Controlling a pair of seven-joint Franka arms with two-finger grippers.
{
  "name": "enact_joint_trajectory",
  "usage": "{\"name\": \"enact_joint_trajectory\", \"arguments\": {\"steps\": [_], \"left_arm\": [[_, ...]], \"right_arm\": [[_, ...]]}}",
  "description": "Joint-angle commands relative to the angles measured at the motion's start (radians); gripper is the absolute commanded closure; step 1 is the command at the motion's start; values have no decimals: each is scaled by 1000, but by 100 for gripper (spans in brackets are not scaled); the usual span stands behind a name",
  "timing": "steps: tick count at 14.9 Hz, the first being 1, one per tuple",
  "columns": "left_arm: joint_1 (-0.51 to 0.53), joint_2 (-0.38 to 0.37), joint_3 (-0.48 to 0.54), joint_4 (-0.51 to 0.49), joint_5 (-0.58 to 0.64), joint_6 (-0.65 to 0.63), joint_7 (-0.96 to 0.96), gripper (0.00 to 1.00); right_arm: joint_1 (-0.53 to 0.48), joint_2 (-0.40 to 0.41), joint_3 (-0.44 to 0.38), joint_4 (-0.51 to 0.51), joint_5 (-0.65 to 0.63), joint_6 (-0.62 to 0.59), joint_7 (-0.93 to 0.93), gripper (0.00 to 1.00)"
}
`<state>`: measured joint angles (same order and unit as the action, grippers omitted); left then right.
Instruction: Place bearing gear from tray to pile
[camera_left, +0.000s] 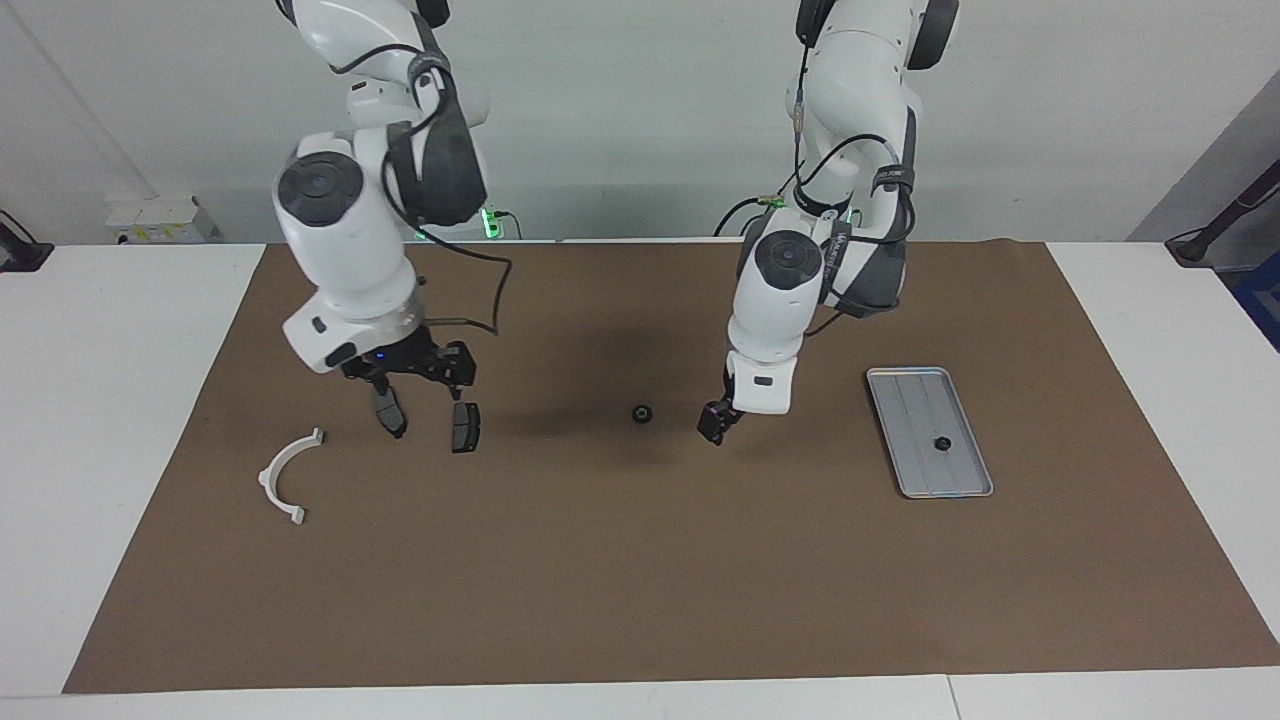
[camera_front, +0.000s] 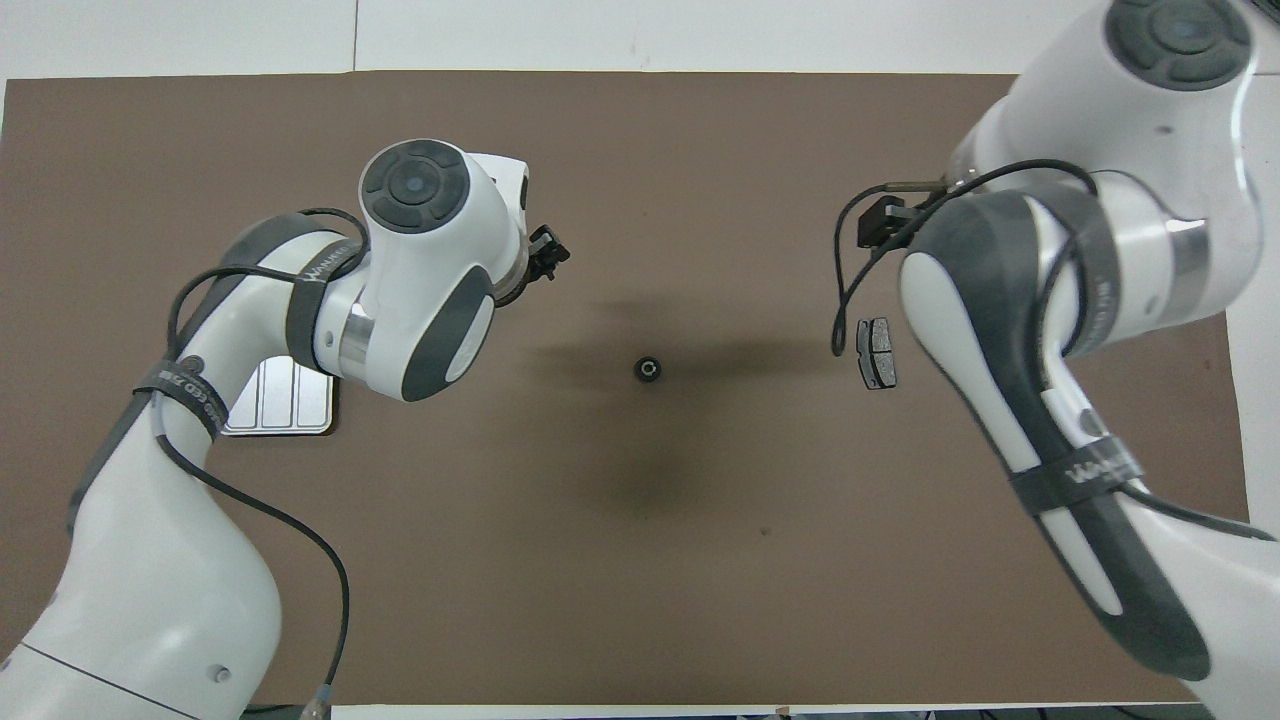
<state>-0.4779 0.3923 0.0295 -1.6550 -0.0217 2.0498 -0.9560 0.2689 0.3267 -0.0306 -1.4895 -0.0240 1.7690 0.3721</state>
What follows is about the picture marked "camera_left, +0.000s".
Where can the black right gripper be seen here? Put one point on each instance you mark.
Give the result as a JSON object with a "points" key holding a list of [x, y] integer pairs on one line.
{"points": [[400, 360]]}

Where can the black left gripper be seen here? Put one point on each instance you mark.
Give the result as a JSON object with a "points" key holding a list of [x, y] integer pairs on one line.
{"points": [[730, 408]]}

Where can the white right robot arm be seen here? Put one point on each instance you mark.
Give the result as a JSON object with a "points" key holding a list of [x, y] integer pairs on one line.
{"points": [[350, 250]]}

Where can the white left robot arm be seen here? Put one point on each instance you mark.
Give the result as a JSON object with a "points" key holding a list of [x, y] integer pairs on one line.
{"points": [[780, 310]]}

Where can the silver metal tray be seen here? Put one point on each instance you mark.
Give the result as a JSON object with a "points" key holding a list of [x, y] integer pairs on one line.
{"points": [[930, 410]]}

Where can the curved dark brake pad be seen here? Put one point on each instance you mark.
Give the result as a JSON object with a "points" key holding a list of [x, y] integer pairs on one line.
{"points": [[392, 420]]}

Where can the rectangular dark brake pad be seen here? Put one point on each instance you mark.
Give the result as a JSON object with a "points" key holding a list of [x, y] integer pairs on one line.
{"points": [[465, 428]]}

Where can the brown table mat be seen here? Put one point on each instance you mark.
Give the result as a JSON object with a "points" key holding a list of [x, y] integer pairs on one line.
{"points": [[640, 580]]}

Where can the white box with yellow labels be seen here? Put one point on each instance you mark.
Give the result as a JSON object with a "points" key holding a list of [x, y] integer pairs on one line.
{"points": [[160, 220]]}

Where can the black table clamp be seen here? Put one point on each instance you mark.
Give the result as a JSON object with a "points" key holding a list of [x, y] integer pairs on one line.
{"points": [[20, 255]]}

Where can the black angled stand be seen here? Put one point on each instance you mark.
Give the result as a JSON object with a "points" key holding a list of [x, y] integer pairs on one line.
{"points": [[1195, 245]]}

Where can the blue crate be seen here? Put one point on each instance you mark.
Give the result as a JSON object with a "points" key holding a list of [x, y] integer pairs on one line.
{"points": [[1262, 300]]}

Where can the white curved plastic bracket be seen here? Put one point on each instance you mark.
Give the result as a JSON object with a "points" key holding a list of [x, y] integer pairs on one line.
{"points": [[267, 480]]}

